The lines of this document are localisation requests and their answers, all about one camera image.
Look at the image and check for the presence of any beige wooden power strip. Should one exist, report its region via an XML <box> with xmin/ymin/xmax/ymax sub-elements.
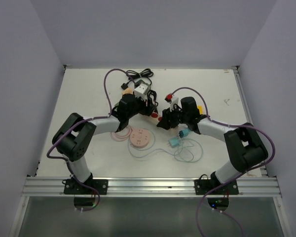
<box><xmin>142</xmin><ymin>112</ymin><xmax>179</xmax><ymax>136</ymax></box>

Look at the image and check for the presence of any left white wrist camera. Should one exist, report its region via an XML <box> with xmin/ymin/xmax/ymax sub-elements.
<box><xmin>134</xmin><ymin>83</ymin><xmax>150</xmax><ymax>100</ymax></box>

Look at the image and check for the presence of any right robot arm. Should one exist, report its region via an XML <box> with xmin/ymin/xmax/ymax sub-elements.
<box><xmin>157</xmin><ymin>94</ymin><xmax>268</xmax><ymax>194</ymax></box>

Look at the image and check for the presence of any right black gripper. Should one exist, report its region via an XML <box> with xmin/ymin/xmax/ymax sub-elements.
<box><xmin>159</xmin><ymin>104</ymin><xmax>189</xmax><ymax>130</ymax></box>

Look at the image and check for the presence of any pink cube adapter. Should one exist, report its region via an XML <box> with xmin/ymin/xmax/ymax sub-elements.
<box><xmin>122</xmin><ymin>88</ymin><xmax>133</xmax><ymax>97</ymax></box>

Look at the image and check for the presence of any light teal charger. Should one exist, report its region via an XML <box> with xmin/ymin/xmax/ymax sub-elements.
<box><xmin>168</xmin><ymin>137</ymin><xmax>181</xmax><ymax>148</ymax></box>

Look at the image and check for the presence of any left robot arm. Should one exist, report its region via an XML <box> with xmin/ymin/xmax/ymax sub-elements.
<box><xmin>47</xmin><ymin>94</ymin><xmax>158</xmax><ymax>194</ymax></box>

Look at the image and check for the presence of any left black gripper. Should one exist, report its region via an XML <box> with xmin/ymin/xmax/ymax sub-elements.
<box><xmin>126</xmin><ymin>94</ymin><xmax>155</xmax><ymax>119</ymax></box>

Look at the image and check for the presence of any pink socket cord with plug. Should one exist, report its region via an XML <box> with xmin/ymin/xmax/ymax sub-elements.
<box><xmin>110</xmin><ymin>127</ymin><xmax>133</xmax><ymax>142</ymax></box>

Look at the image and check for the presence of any teal dual usb charger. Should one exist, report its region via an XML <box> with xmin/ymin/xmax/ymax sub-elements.
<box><xmin>179</xmin><ymin>128</ymin><xmax>190</xmax><ymax>138</ymax></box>

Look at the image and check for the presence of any yellow cube adapter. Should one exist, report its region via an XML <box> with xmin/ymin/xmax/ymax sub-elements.
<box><xmin>197</xmin><ymin>106</ymin><xmax>203</xmax><ymax>115</ymax></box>

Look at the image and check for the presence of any black cord of green strip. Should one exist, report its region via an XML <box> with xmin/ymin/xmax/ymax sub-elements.
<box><xmin>120</xmin><ymin>68</ymin><xmax>154</xmax><ymax>90</ymax></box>

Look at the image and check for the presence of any teal thin cable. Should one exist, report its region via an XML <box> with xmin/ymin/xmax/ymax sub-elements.
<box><xmin>174</xmin><ymin>138</ymin><xmax>203</xmax><ymax>163</ymax></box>

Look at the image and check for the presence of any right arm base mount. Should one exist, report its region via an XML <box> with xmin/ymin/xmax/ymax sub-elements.
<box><xmin>194</xmin><ymin>174</ymin><xmax>239</xmax><ymax>195</ymax></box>

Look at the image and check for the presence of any pink round socket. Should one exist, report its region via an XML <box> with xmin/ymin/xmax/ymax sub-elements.
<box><xmin>129</xmin><ymin>128</ymin><xmax>150</xmax><ymax>149</ymax></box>

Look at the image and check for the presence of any aluminium rail frame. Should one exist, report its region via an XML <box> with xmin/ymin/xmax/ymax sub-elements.
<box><xmin>21</xmin><ymin>177</ymin><xmax>281</xmax><ymax>198</ymax></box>

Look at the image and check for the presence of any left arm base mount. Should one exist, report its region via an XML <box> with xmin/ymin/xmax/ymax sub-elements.
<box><xmin>62</xmin><ymin>178</ymin><xmax>108</xmax><ymax>195</ymax></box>

